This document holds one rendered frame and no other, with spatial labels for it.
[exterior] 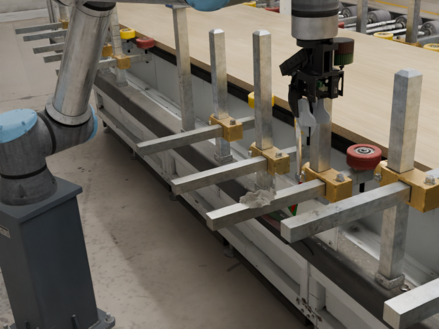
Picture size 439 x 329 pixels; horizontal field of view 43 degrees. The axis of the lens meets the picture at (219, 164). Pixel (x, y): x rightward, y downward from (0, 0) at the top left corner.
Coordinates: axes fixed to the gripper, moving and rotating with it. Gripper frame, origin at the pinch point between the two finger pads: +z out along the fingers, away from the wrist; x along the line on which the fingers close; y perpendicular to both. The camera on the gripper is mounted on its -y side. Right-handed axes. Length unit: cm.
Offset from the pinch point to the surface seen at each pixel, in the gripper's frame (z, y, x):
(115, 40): 9, -154, 7
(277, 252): 78, -61, 31
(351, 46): -15.3, -2.5, 13.2
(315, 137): 5.0, -5.0, 6.2
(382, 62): 10, -57, 75
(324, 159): 10.6, -3.8, 7.9
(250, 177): 30, -40, 9
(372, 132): 10.5, -10.0, 28.0
